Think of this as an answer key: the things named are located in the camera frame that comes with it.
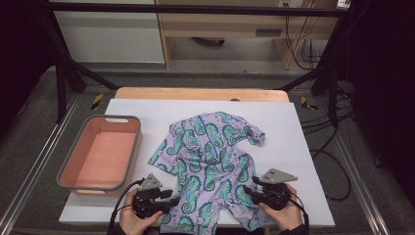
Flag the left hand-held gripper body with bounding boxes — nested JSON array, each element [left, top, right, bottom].
[[131, 173, 168, 219]]

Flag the light wooden desk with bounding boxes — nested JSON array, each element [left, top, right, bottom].
[[155, 0, 341, 71]]

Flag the aluminium rail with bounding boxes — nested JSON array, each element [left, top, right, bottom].
[[329, 130, 392, 235], [0, 94, 81, 235]]

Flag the hand-held gripper cable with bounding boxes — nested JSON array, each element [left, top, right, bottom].
[[288, 192, 310, 229], [107, 178, 145, 235]]

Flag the white cabinet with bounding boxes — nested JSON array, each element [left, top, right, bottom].
[[52, 0, 165, 65]]

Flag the right hand-held gripper cable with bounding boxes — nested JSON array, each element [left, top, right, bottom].
[[288, 192, 310, 229]]

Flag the looped black floor cable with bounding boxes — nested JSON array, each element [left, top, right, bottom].
[[309, 148, 352, 202]]

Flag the bundle of black floor cables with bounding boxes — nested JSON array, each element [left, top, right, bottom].
[[300, 81, 356, 136]]

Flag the person's right hand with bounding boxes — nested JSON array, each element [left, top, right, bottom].
[[258, 183, 303, 232]]

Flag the black curtain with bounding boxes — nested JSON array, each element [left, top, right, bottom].
[[0, 0, 57, 138], [346, 0, 415, 197]]

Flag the yellow tool floor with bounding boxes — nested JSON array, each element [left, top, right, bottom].
[[300, 96, 319, 111], [90, 93, 105, 111]]

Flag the person's left hand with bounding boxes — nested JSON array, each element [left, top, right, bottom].
[[118, 188, 164, 235]]

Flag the left hand-held gripper cable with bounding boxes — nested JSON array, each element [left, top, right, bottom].
[[107, 178, 145, 235]]

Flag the dark object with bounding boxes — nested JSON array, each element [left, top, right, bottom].
[[190, 36, 226, 47]]

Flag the black metal frame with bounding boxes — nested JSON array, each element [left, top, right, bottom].
[[35, 0, 358, 128]]

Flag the pink basket with grey rim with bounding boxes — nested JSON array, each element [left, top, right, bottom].
[[56, 114, 144, 196]]

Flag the yellow tool left floor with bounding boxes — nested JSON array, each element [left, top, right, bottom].
[[90, 93, 105, 111]]

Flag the yellow cable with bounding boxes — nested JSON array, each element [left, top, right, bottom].
[[292, 0, 319, 71]]

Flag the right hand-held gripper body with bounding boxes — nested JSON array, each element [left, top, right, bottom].
[[257, 167, 299, 211]]

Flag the black hanging cables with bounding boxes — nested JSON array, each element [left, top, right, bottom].
[[284, 14, 323, 71]]

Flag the purple seahorse print swimsuit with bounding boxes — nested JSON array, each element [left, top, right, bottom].
[[147, 111, 273, 235]]

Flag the yellow tool right floor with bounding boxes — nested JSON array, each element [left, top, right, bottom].
[[300, 96, 319, 111]]

